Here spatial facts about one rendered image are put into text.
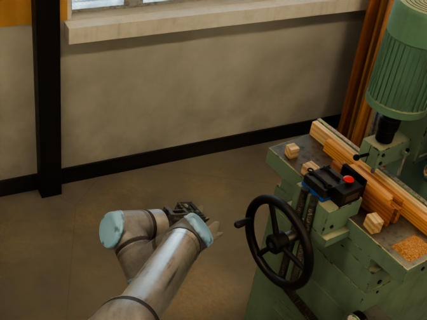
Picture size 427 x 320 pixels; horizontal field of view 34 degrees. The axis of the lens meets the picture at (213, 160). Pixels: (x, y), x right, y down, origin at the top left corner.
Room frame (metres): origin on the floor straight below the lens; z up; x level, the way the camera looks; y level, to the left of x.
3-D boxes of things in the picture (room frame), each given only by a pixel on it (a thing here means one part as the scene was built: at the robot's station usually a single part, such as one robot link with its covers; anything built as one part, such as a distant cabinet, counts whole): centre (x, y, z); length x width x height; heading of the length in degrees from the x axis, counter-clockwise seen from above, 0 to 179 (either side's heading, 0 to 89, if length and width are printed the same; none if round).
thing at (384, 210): (1.59, -0.44, 0.93); 0.25 x 0.01 x 0.07; 41
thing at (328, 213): (1.54, -0.34, 0.91); 0.15 x 0.14 x 0.09; 41
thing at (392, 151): (1.69, -0.49, 1.03); 0.14 x 0.07 x 0.09; 131
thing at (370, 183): (1.60, -0.46, 0.94); 0.17 x 0.02 x 0.07; 41
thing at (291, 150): (1.77, -0.24, 0.92); 0.03 x 0.03 x 0.04; 36
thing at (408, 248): (1.43, -0.58, 0.91); 0.10 x 0.07 x 0.02; 131
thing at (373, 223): (1.48, -0.47, 0.92); 0.04 x 0.03 x 0.04; 30
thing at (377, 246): (1.60, -0.41, 0.87); 0.61 x 0.30 x 0.06; 41
